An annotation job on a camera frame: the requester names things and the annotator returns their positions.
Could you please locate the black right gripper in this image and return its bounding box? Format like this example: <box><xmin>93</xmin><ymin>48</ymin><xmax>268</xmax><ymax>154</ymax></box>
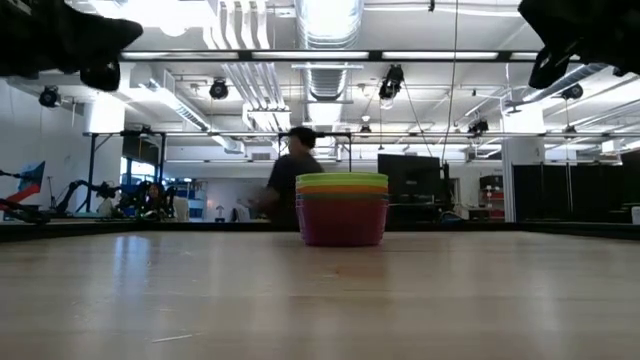
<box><xmin>517</xmin><ymin>0</ymin><xmax>640</xmax><ymax>90</ymax></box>

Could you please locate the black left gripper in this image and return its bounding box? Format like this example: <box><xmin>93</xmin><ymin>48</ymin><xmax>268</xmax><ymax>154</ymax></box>
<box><xmin>0</xmin><ymin>0</ymin><xmax>145</xmax><ymax>93</ymax></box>

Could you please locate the green translucent plastic bowl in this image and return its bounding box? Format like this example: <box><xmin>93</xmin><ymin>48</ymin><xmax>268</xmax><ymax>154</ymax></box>
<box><xmin>295</xmin><ymin>172</ymin><xmax>390</xmax><ymax>183</ymax></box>

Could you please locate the yellow translucent plastic bowl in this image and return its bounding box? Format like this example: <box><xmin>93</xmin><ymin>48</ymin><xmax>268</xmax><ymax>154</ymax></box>
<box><xmin>295</xmin><ymin>179</ymin><xmax>390</xmax><ymax>190</ymax></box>

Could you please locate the orange translucent plastic bowl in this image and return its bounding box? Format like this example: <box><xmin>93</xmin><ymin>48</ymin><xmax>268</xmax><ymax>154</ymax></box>
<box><xmin>295</xmin><ymin>185</ymin><xmax>390</xmax><ymax>196</ymax></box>

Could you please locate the purple translucent plastic bowl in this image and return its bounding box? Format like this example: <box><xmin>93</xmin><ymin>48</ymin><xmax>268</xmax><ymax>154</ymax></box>
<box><xmin>296</xmin><ymin>193</ymin><xmax>390</xmax><ymax>202</ymax></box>

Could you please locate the pink translucent plastic bowl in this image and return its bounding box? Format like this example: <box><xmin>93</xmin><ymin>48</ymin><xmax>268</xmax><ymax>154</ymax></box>
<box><xmin>297</xmin><ymin>199</ymin><xmax>389</xmax><ymax>248</ymax></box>

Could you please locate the dark mounted display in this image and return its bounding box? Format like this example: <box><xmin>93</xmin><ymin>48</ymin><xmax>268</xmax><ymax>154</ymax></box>
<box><xmin>121</xmin><ymin>134</ymin><xmax>162</xmax><ymax>166</ymax></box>

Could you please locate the black overhead crossbar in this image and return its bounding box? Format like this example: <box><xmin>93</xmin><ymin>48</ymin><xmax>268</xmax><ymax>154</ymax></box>
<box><xmin>119</xmin><ymin>48</ymin><xmax>539</xmax><ymax>64</ymax></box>

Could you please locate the person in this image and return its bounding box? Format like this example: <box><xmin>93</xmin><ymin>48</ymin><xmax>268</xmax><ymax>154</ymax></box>
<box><xmin>142</xmin><ymin>182</ymin><xmax>174</xmax><ymax>221</ymax></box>
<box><xmin>248</xmin><ymin>126</ymin><xmax>326</xmax><ymax>226</ymax></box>

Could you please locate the black partition panel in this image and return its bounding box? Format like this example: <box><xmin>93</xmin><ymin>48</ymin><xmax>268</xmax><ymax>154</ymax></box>
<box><xmin>512</xmin><ymin>149</ymin><xmax>640</xmax><ymax>224</ymax></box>

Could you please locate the red storage shelf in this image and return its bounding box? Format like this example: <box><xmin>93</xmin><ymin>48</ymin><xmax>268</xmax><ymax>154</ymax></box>
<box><xmin>478</xmin><ymin>174</ymin><xmax>505</xmax><ymax>221</ymax></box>

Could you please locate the black monitor screen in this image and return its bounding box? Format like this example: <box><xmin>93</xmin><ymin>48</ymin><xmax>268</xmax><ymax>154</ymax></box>
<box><xmin>377</xmin><ymin>153</ymin><xmax>442</xmax><ymax>224</ymax></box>

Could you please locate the black background rig frame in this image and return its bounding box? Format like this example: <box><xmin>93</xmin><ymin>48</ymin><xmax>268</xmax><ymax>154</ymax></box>
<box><xmin>82</xmin><ymin>129</ymin><xmax>169</xmax><ymax>215</ymax></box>

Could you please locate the colourful wall poster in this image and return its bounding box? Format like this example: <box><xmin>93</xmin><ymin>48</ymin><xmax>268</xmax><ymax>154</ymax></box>
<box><xmin>0</xmin><ymin>160</ymin><xmax>46</xmax><ymax>211</ymax></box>

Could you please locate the silver ventilation duct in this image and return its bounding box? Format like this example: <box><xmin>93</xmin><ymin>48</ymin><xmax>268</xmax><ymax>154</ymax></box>
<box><xmin>294</xmin><ymin>0</ymin><xmax>365</xmax><ymax>101</ymax></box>

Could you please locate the black aluminium table frame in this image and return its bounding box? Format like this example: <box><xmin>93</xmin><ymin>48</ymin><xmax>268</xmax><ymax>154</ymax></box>
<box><xmin>0</xmin><ymin>219</ymin><xmax>640</xmax><ymax>242</ymax></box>

